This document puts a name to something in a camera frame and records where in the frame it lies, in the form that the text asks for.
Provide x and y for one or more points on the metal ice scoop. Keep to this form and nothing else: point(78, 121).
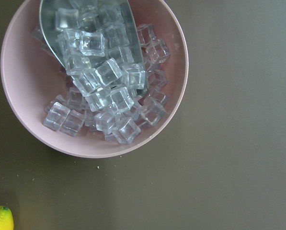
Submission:
point(96, 41)

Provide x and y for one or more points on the yellow lemon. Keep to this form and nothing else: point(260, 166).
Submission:
point(6, 219)

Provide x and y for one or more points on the pink bowl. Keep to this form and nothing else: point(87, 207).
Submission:
point(30, 79)

